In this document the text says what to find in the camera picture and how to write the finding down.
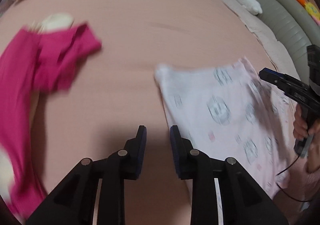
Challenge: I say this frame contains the magenta and cream garment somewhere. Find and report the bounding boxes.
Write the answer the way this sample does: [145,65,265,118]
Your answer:
[0,13,102,218]

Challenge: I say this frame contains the bed with pink sheet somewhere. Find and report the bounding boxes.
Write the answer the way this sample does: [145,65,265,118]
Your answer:
[0,0,295,225]

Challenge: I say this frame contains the person's right hand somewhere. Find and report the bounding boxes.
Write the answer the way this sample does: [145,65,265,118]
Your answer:
[293,105,320,173]

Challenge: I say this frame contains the pink cartoon print pajama pants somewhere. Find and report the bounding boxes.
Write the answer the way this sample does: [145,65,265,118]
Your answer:
[154,57,298,198]

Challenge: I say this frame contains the yellow plush toy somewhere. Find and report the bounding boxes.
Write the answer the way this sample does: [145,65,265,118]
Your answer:
[305,2,320,19]

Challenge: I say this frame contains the white plush toy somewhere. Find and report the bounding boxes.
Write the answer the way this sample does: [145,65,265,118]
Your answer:
[234,0,263,15]

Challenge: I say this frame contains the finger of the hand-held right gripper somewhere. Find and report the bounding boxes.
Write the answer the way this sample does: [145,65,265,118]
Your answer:
[259,70,307,97]
[262,68,308,88]

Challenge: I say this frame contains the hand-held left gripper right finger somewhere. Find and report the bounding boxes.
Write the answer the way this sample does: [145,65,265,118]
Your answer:
[170,125,289,225]

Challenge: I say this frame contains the beige textured blanket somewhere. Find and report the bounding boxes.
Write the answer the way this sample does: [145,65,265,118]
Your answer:
[205,0,308,85]

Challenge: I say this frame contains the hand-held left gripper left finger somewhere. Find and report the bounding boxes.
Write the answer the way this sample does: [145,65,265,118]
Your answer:
[26,125,147,225]

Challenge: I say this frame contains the grey padded headboard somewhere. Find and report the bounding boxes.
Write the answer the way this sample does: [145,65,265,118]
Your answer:
[225,0,320,70]

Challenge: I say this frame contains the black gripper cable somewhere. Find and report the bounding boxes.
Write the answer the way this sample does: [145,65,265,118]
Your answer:
[276,137,315,202]

